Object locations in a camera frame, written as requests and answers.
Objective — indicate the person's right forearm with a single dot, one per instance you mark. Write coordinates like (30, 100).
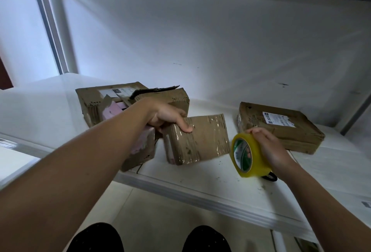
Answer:
(330, 214)

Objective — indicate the person's right hand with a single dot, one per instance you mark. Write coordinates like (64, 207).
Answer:
(272, 151)

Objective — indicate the person's black trousers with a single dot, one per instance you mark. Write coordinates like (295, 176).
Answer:
(150, 238)

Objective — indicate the person's left forearm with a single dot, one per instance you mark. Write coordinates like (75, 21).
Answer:
(64, 185)

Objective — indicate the yellow tape roll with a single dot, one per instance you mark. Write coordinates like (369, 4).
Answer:
(246, 156)

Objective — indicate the pink carton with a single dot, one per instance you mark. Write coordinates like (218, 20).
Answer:
(139, 147)

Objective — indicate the white tube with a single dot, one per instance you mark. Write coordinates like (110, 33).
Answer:
(278, 242)

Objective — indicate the person's left hand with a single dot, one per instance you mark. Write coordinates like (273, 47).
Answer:
(165, 115)

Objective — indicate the red-brown door frame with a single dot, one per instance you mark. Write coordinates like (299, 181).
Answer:
(4, 75)

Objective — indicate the long cardboard box white label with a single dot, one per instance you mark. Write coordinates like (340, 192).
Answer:
(93, 101)

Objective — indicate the small cardboard box red label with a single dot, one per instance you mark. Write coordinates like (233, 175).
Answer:
(197, 140)

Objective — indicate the white metal shelf rack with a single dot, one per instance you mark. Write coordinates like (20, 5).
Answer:
(40, 115)

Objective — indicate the corrugated cardboard box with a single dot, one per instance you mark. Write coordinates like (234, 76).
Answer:
(171, 97)

